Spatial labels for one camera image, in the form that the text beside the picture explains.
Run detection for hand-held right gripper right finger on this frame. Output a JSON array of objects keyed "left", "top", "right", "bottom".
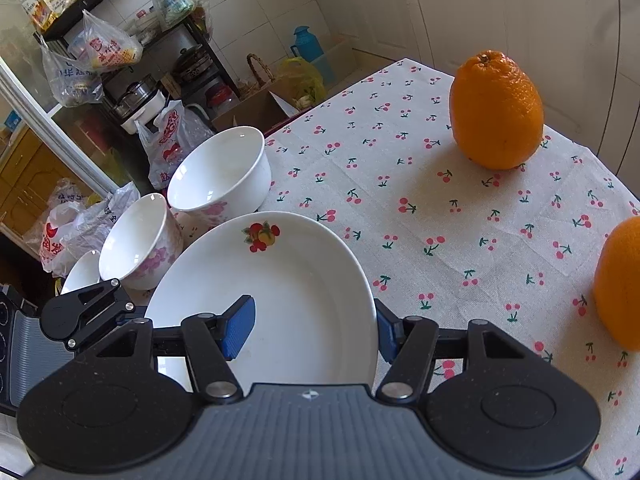
[{"left": 374, "top": 299, "right": 547, "bottom": 404}]

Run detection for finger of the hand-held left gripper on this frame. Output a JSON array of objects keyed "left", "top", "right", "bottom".
[{"left": 69, "top": 279, "right": 137, "bottom": 347}]

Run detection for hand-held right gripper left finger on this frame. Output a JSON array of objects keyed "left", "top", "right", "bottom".
[{"left": 94, "top": 295, "right": 257, "bottom": 406}]

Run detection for white bowl pink flowers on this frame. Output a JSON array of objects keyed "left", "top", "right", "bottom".
[
  {"left": 98, "top": 192, "right": 185, "bottom": 292},
  {"left": 166, "top": 126, "right": 273, "bottom": 228},
  {"left": 60, "top": 249, "right": 108, "bottom": 296}
]

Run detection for white plate fruit print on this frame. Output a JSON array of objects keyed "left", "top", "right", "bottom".
[{"left": 144, "top": 211, "right": 379, "bottom": 396}]

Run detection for white red print plastic bag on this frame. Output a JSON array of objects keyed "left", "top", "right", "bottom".
[{"left": 37, "top": 202, "right": 83, "bottom": 276}]

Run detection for grey crumpled plastic bag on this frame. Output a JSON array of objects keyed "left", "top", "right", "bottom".
[{"left": 65, "top": 182, "right": 141, "bottom": 261}]

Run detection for wooden cabinet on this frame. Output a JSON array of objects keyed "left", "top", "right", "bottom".
[{"left": 0, "top": 125, "right": 118, "bottom": 241}]

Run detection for cherry print tablecloth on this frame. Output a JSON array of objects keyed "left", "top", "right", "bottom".
[{"left": 140, "top": 57, "right": 640, "bottom": 480}]

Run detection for brown cardboard box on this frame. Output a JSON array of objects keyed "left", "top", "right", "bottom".
[{"left": 212, "top": 77, "right": 313, "bottom": 135}]

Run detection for clear blue print plastic bag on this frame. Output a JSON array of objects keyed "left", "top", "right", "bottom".
[{"left": 41, "top": 40, "right": 103, "bottom": 108}]

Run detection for red pot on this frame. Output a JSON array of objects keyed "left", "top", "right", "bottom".
[{"left": 207, "top": 82, "right": 237, "bottom": 108}]

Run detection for orange with green leaf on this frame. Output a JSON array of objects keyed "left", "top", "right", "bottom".
[{"left": 593, "top": 216, "right": 640, "bottom": 352}]

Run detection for knob-topped orange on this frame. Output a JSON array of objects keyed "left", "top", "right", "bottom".
[{"left": 449, "top": 50, "right": 545, "bottom": 171}]

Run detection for orange print plastic bag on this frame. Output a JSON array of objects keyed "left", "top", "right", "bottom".
[{"left": 67, "top": 10, "right": 145, "bottom": 72}]

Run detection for wicker basket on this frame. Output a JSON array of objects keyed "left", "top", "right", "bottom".
[{"left": 246, "top": 53, "right": 277, "bottom": 92}]

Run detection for black lidded pot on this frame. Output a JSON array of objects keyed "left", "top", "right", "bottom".
[{"left": 174, "top": 45, "right": 211, "bottom": 83}]

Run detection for yellow plastic bag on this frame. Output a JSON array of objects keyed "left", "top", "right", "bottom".
[{"left": 276, "top": 56, "right": 327, "bottom": 107}]

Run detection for translucent storage bin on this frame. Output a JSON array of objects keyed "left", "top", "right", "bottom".
[{"left": 320, "top": 35, "right": 361, "bottom": 83}]

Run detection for blue thermos jug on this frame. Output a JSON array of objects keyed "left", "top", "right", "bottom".
[{"left": 291, "top": 26, "right": 327, "bottom": 71}]

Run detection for black shelf rack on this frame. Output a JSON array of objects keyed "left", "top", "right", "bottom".
[{"left": 32, "top": 0, "right": 241, "bottom": 131}]

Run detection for yellow snack box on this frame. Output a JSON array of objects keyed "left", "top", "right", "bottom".
[{"left": 22, "top": 0, "right": 56, "bottom": 31}]

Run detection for white kitchen cabinets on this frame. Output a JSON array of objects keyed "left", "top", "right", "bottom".
[{"left": 300, "top": 0, "right": 640, "bottom": 181}]

